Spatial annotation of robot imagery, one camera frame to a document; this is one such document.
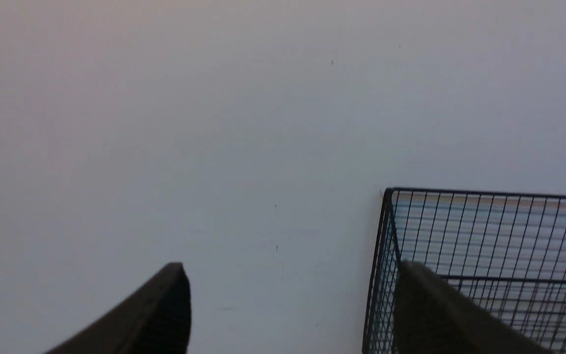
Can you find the black wire mesh rack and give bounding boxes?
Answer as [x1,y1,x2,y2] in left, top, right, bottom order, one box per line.
[362,187,566,354]

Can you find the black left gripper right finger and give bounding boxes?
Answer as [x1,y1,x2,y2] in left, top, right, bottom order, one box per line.
[393,261,549,354]

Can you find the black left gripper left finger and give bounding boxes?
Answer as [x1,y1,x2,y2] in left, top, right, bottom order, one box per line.
[48,262,192,354]

